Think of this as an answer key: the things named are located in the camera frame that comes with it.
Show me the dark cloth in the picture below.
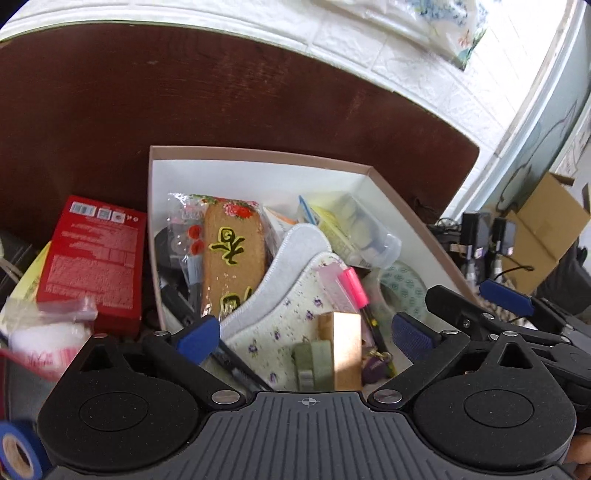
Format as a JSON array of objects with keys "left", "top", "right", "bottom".
[{"left": 534, "top": 244, "right": 591, "bottom": 319}]

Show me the black power adapter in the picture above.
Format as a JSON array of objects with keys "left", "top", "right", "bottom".
[
  {"left": 461, "top": 211, "right": 491, "bottom": 260},
  {"left": 490, "top": 217, "right": 517, "bottom": 257}
]

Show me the floral cloth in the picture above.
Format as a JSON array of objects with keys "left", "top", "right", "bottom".
[{"left": 313, "top": 0, "right": 491, "bottom": 71}]

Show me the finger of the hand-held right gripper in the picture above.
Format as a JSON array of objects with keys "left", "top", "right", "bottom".
[
  {"left": 424, "top": 285, "right": 555, "bottom": 347},
  {"left": 478, "top": 280, "right": 583, "bottom": 339}
]

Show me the clear plastic tub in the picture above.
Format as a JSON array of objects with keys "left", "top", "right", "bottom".
[{"left": 299, "top": 193, "right": 403, "bottom": 269}]

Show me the translucent pink case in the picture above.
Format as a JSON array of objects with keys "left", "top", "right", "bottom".
[{"left": 318, "top": 265, "right": 348, "bottom": 306}]

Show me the yellow note pad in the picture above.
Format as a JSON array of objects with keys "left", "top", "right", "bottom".
[{"left": 307, "top": 205, "right": 357, "bottom": 260}]

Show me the pink capped marker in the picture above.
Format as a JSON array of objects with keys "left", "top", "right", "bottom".
[{"left": 338, "top": 268, "right": 394, "bottom": 366}]

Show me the yellow packet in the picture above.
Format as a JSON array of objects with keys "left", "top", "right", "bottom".
[{"left": 17, "top": 240, "right": 52, "bottom": 306}]

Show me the purple charm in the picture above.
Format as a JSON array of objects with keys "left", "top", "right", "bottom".
[{"left": 362, "top": 350, "right": 394, "bottom": 385}]

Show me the floral fabric insole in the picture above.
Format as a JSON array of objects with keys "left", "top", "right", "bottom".
[{"left": 222, "top": 251, "right": 385, "bottom": 393}]

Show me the green clip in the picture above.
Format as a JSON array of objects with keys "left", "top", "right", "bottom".
[{"left": 291, "top": 340, "right": 334, "bottom": 391}]

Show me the black pen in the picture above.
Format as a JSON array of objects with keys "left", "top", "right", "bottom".
[{"left": 213, "top": 344, "right": 275, "bottom": 394}]

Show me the red printed box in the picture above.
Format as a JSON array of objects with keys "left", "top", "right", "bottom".
[{"left": 36, "top": 195, "right": 148, "bottom": 337}]

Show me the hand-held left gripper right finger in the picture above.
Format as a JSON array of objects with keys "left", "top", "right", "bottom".
[{"left": 368, "top": 312, "right": 549, "bottom": 410}]

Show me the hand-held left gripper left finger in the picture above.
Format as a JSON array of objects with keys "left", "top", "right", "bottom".
[{"left": 76, "top": 316, "right": 245, "bottom": 410}]

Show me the wooden block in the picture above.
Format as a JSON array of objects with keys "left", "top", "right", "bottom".
[{"left": 318, "top": 311, "right": 363, "bottom": 391}]

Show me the blue tape roll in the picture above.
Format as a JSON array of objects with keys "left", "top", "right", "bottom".
[{"left": 0, "top": 420, "right": 52, "bottom": 480}]

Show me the clear zip bag red print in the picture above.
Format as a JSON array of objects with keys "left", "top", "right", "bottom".
[{"left": 0, "top": 295, "right": 100, "bottom": 381}]

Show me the black tool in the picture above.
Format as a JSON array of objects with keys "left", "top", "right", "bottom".
[{"left": 159, "top": 279, "right": 206, "bottom": 330}]

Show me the white cardboard box container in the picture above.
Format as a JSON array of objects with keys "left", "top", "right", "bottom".
[{"left": 148, "top": 145, "right": 482, "bottom": 370}]

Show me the black tape roll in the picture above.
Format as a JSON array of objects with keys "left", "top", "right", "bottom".
[{"left": 154, "top": 227, "right": 186, "bottom": 278}]

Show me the brown cardboard box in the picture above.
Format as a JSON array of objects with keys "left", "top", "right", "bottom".
[{"left": 500, "top": 172, "right": 591, "bottom": 296}]

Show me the floral wrapped biscuit pack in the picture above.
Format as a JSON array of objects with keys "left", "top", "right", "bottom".
[{"left": 166, "top": 192, "right": 279, "bottom": 320}]

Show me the small white carton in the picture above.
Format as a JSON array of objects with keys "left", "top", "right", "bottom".
[{"left": 263, "top": 205, "right": 302, "bottom": 246}]

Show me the green patterned tape roll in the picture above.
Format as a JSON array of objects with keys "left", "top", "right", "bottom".
[{"left": 378, "top": 261, "right": 431, "bottom": 325}]

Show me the grey fabric insole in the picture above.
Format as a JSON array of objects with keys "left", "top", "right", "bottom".
[{"left": 219, "top": 223, "right": 334, "bottom": 343}]

